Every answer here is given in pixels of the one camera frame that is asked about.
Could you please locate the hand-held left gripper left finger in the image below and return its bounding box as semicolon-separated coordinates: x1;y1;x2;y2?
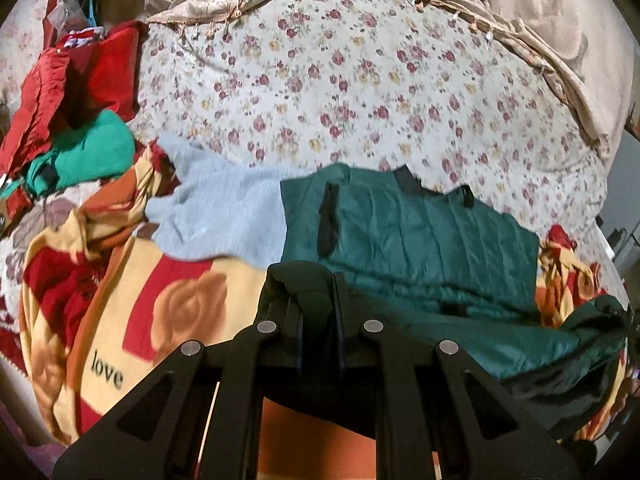
52;270;306;480

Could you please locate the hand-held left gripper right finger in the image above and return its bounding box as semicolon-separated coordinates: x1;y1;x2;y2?
332;272;583;480

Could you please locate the dark green puffer jacket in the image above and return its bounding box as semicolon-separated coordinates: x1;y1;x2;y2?
267;162;630;411

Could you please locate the orange yellow printed blanket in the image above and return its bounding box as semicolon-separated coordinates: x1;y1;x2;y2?
20;140;626;480

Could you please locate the light grey sweater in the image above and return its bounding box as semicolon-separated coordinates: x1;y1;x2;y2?
146;135;292;267

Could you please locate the white red patterned cloth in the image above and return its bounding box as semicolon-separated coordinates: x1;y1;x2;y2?
0;192;81;376

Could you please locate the black charger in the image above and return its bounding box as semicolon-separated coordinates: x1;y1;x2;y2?
597;215;632;257

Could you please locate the teal green sweater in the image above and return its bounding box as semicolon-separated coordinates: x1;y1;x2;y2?
25;110;137;197

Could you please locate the floral bedsheet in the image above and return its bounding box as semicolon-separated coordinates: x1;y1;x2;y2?
125;0;608;241

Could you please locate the red puffer jacket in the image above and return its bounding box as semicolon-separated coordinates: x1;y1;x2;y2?
0;47;73;176

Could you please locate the beige satin cloth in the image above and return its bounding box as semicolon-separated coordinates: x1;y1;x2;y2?
145;0;640;161

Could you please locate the clear plastic bag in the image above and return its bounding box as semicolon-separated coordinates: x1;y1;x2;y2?
54;0;97;33

